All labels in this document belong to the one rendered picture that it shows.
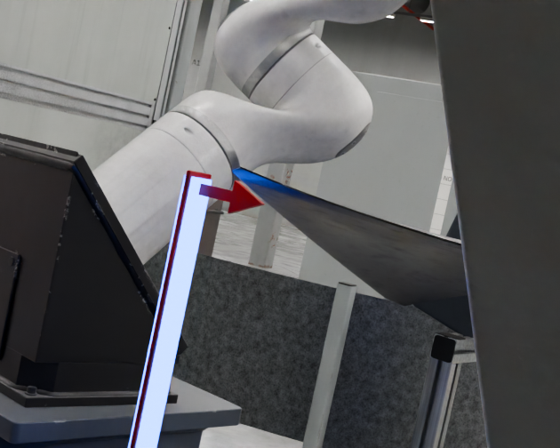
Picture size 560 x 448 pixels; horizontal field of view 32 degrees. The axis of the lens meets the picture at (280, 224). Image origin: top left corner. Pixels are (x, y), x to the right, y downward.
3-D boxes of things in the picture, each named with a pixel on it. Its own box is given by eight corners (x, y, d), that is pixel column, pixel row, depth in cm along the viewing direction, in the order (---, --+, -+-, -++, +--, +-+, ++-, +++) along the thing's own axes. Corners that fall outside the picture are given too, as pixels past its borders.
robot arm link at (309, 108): (152, 139, 123) (273, 43, 134) (253, 243, 122) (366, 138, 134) (172, 94, 112) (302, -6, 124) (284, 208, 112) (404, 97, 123)
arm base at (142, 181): (3, 156, 108) (122, 70, 117) (62, 275, 121) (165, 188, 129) (109, 211, 97) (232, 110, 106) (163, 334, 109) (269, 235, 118)
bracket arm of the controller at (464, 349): (451, 364, 113) (457, 340, 113) (428, 357, 115) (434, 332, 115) (524, 357, 133) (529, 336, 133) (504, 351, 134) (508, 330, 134)
